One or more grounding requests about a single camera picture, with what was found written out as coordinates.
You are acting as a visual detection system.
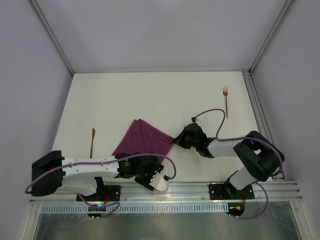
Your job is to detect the purple cloth napkin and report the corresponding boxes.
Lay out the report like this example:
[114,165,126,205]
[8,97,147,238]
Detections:
[112,119,174,164]

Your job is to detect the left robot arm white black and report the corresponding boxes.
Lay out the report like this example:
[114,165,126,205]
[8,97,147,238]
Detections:
[25,150,169,197]

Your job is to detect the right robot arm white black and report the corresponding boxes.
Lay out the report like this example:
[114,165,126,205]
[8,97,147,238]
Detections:
[172,123,285,200]

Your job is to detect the left controller board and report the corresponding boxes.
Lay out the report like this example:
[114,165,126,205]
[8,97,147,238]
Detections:
[87,204,106,218]

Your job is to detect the controller board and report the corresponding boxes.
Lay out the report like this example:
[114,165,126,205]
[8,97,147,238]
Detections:
[226,204,245,218]
[87,204,106,218]

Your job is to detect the copper knife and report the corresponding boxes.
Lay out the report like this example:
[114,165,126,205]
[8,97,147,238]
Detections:
[89,128,96,159]

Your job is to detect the right controller board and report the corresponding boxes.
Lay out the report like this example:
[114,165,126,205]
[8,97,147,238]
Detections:
[226,204,245,218]

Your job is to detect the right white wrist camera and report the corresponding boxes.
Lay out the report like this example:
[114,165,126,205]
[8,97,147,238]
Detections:
[191,117,202,124]

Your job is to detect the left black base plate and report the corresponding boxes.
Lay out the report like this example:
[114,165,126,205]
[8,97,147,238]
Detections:
[81,185,121,202]

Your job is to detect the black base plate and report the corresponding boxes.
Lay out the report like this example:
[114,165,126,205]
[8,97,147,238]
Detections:
[208,182,255,200]
[81,185,121,202]

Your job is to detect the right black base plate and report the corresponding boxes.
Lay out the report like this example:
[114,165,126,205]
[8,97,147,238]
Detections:
[208,182,255,200]

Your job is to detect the slotted grey cable duct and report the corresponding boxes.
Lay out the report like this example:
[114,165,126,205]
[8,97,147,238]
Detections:
[40,202,229,214]

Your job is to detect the right side aluminium rail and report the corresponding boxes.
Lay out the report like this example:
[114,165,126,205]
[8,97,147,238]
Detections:
[241,70,286,181]

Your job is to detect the aluminium rail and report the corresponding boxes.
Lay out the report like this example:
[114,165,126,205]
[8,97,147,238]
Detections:
[241,70,286,181]
[29,177,303,204]

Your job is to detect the aluminium front rail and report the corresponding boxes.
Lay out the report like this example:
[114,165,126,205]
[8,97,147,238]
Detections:
[29,177,303,204]

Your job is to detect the right corner frame post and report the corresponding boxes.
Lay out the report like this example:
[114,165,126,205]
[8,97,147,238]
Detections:
[248,0,296,75]

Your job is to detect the corner frame post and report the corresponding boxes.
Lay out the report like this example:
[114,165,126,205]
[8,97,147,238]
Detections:
[27,0,75,77]
[248,0,296,75]

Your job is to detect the left corner frame post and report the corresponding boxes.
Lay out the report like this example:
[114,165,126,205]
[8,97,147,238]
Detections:
[27,0,75,77]

